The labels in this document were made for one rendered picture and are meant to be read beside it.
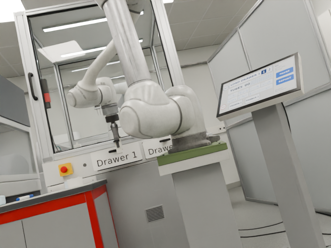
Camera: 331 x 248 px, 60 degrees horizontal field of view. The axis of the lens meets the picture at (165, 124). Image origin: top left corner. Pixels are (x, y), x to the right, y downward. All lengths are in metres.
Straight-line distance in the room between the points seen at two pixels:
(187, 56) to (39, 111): 4.16
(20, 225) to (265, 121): 1.38
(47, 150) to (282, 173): 1.44
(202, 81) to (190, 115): 4.52
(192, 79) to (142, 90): 4.59
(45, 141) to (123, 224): 0.72
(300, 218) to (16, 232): 1.45
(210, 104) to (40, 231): 4.63
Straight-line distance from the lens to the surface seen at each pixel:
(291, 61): 1.84
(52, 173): 1.96
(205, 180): 1.17
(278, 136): 1.80
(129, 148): 1.73
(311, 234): 1.88
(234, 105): 1.81
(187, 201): 1.18
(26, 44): 2.19
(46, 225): 1.37
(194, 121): 1.19
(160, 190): 1.89
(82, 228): 1.34
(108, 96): 1.58
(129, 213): 1.91
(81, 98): 1.47
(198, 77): 5.70
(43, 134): 1.99
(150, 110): 1.03
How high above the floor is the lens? 0.77
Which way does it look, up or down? 7 degrees up
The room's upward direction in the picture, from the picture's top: 14 degrees counter-clockwise
